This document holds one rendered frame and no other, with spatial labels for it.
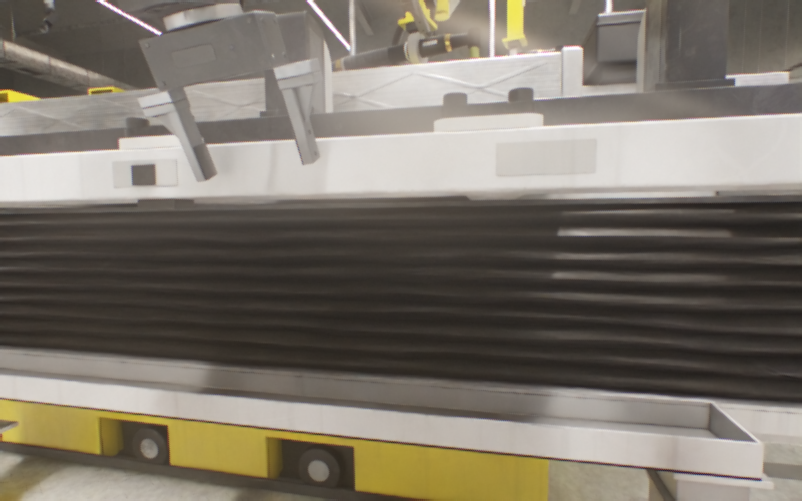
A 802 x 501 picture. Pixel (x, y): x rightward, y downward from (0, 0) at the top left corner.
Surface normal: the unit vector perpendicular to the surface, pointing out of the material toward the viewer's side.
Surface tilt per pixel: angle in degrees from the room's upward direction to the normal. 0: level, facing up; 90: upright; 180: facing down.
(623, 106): 90
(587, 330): 31
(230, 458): 90
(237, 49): 113
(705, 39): 90
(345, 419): 90
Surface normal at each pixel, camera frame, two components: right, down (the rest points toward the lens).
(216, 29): -0.11, 0.47
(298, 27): -0.21, 0.08
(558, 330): -0.15, -0.81
